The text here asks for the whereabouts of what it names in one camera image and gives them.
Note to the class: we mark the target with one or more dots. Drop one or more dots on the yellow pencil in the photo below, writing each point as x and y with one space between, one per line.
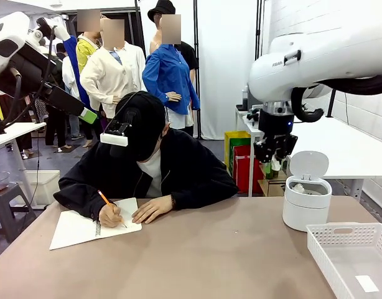
103 197

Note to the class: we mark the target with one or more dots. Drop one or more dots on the black bucket hat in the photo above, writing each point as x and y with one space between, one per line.
161 9

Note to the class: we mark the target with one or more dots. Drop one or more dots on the person's right forearm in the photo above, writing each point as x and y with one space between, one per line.
79 196

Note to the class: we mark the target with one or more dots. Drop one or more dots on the white spiral notebook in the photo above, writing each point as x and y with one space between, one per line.
76 230

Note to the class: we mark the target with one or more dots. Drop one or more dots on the person's left forearm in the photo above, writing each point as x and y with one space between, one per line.
203 191

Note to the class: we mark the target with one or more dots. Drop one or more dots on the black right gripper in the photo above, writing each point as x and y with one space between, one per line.
275 124

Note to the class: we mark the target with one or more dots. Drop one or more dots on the grey stool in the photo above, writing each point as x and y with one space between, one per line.
7 202

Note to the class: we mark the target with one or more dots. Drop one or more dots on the black backdrop stand pole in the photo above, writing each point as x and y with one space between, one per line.
195 31

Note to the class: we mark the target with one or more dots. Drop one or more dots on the mannequin in blue shirt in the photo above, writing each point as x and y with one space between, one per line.
169 71

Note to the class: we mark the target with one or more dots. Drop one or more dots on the small white side table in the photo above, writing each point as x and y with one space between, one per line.
250 126

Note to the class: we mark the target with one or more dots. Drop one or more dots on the large white table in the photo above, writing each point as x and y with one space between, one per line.
340 146

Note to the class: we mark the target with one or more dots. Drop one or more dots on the person's right hand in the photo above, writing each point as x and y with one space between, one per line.
110 216

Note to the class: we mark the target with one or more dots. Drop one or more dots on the crumpled paper inside bin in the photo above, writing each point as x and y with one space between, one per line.
298 187

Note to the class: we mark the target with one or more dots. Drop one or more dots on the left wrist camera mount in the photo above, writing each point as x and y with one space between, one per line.
46 28

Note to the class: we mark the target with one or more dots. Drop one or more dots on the mannequin in white jacket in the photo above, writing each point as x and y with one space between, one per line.
104 68

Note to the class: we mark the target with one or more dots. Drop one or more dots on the yellow green bag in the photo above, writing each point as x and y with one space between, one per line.
237 138

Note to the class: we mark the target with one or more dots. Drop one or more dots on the white storage crate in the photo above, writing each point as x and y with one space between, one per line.
44 187

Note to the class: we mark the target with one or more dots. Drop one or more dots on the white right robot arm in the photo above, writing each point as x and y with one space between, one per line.
318 59

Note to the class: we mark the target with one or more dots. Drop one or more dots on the black cap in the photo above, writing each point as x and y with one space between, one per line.
144 124

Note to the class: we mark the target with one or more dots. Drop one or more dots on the black light stand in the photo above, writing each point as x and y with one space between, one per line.
331 106

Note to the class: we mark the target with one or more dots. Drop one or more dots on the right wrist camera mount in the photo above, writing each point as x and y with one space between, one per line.
254 115

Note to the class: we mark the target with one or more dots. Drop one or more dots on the white lidded trash bin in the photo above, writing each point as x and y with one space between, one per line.
306 208

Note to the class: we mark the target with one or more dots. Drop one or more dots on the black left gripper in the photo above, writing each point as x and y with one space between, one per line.
32 68

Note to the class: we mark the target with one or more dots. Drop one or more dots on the mannequin in black trousers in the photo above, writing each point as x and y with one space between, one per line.
55 127

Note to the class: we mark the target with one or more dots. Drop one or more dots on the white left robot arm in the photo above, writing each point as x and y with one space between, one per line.
10 28

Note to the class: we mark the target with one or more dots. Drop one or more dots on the red bag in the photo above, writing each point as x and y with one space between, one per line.
245 168

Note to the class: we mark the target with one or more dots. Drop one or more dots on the white desk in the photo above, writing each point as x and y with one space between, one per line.
13 132

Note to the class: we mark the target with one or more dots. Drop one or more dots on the wooden shelf box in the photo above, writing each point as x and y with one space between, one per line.
272 187

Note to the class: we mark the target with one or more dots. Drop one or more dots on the white perforated plastic basket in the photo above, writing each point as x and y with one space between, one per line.
340 246

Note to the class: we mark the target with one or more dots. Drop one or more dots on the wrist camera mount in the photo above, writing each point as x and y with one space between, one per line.
46 28
254 115

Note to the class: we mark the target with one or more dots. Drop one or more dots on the person's left hand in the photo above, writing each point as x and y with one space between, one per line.
153 208

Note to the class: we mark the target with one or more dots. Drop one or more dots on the head-mounted camera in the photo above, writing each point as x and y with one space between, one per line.
118 134

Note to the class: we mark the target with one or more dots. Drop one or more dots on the person's black jacket torso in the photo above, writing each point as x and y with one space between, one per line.
191 162

